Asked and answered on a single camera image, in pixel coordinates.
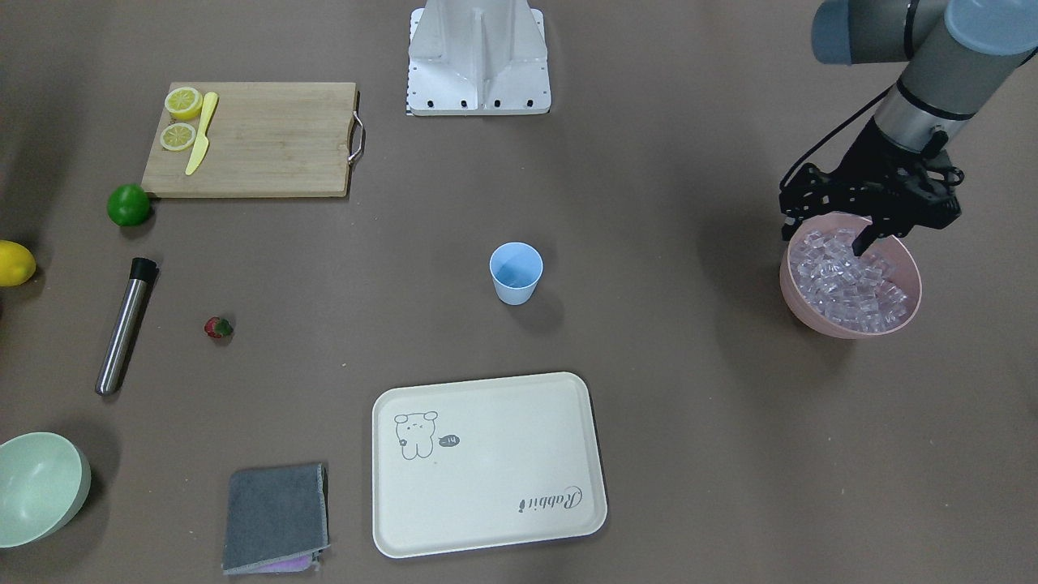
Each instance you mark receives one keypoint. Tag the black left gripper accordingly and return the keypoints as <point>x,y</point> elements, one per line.
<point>872,161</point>

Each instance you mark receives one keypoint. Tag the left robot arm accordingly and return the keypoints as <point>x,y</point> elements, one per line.
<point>957,54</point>

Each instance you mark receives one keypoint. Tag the pink bowl of ice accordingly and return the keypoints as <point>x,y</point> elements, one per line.
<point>839,294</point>

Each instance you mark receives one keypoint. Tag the light blue plastic cup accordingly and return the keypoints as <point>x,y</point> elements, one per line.
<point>516,269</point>

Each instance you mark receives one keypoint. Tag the cream rabbit tray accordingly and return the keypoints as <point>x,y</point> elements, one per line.
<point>485,463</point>

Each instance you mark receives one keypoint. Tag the purple cloth under grey cloth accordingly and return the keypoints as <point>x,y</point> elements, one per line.
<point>295,564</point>

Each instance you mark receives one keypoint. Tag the red strawberry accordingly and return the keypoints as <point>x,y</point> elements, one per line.
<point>217,327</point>

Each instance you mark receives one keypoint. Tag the grey folded cloth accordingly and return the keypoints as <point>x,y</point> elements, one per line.
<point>274,514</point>

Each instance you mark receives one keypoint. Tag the yellow plastic knife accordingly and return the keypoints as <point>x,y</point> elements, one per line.
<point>202,143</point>

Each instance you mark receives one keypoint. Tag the lemon half slice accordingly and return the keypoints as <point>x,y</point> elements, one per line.
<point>177,137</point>
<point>184,104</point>

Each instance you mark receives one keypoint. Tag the green lime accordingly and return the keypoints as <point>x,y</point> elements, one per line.
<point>128,205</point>

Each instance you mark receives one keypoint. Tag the steel muddler with black tip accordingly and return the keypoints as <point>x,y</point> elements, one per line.
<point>142,276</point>

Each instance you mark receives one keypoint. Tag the yellow lemon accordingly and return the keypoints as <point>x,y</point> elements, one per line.
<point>17,265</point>

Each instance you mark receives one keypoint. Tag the mint green bowl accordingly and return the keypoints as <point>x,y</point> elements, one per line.
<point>45,481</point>

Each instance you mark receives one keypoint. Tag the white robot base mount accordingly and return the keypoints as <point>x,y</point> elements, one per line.
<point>477,58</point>

